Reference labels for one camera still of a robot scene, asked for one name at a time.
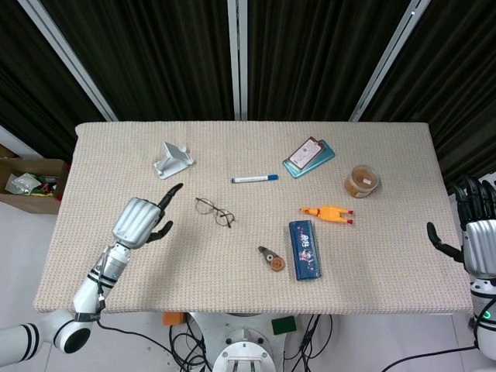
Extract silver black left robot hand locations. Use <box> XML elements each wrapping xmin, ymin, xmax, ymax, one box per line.
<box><xmin>111</xmin><ymin>182</ymin><xmax>184</xmax><ymax>250</ymax></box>

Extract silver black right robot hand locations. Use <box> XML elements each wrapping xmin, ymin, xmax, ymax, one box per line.
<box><xmin>425</xmin><ymin>174</ymin><xmax>496</xmax><ymax>278</ymax></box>

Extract thin-framed eyeglasses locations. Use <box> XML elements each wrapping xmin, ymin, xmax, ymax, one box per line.
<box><xmin>194</xmin><ymin>196</ymin><xmax>236</xmax><ymax>229</ymax></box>

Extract white folding phone stand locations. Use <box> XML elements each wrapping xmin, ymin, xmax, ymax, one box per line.
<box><xmin>152</xmin><ymin>140</ymin><xmax>197</xmax><ymax>181</ymax></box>

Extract brown cardboard box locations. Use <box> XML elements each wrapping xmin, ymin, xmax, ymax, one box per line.
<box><xmin>0</xmin><ymin>144</ymin><xmax>71</xmax><ymax>215</ymax></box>

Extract beige waffle-weave tablecloth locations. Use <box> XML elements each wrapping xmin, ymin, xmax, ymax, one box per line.
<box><xmin>33</xmin><ymin>120</ymin><xmax>475</xmax><ymax>316</ymax></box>

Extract clear plastic bag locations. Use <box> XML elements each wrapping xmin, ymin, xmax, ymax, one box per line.
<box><xmin>5</xmin><ymin>173</ymin><xmax>40</xmax><ymax>195</ymax></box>

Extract white marker with blue cap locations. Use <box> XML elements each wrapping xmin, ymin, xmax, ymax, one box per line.
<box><xmin>231</xmin><ymin>174</ymin><xmax>280</xmax><ymax>184</ymax></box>

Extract clear jar of rubber bands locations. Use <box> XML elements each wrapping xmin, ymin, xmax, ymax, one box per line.
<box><xmin>343</xmin><ymin>164</ymin><xmax>382</xmax><ymax>199</ymax></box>

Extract clear correction tape dispenser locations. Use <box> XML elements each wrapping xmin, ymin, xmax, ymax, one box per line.
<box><xmin>257</xmin><ymin>245</ymin><xmax>288</xmax><ymax>274</ymax></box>

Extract yellow rubber chicken toy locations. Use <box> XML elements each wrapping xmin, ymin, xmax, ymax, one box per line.
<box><xmin>298</xmin><ymin>205</ymin><xmax>356</xmax><ymax>226</ymax></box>

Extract black pleated curtain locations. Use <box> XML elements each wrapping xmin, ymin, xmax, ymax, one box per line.
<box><xmin>0</xmin><ymin>0</ymin><xmax>496</xmax><ymax>183</ymax></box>

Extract dark blue pencil case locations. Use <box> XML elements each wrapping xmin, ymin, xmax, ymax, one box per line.
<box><xmin>288</xmin><ymin>219</ymin><xmax>324</xmax><ymax>282</ymax></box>

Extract white robot torso base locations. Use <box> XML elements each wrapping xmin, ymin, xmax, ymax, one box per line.
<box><xmin>188</xmin><ymin>312</ymin><xmax>312</xmax><ymax>372</ymax></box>

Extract green block under table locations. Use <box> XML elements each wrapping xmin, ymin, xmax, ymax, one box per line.
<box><xmin>271</xmin><ymin>315</ymin><xmax>298</xmax><ymax>336</ymax></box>

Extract red cream card box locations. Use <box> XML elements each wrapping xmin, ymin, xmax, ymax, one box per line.
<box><xmin>289</xmin><ymin>135</ymin><xmax>326</xmax><ymax>169</ymax></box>

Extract teal phone case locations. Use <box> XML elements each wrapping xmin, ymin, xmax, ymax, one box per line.
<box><xmin>282</xmin><ymin>139</ymin><xmax>336</xmax><ymax>181</ymax></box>

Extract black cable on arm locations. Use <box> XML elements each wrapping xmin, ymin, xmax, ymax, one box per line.
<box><xmin>94</xmin><ymin>247</ymin><xmax>114</xmax><ymax>315</ymax></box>

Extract black floor cable bundle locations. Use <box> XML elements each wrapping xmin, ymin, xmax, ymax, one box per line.
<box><xmin>282</xmin><ymin>313</ymin><xmax>335</xmax><ymax>372</ymax></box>
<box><xmin>167</xmin><ymin>312</ymin><xmax>219</xmax><ymax>372</ymax></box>

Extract white metal frame post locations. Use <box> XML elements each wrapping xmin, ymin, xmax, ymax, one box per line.
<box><xmin>227</xmin><ymin>0</ymin><xmax>250</xmax><ymax>122</ymax></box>
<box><xmin>348</xmin><ymin>0</ymin><xmax>428</xmax><ymax>123</ymax></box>
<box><xmin>26</xmin><ymin>0</ymin><xmax>118</xmax><ymax>122</ymax></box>

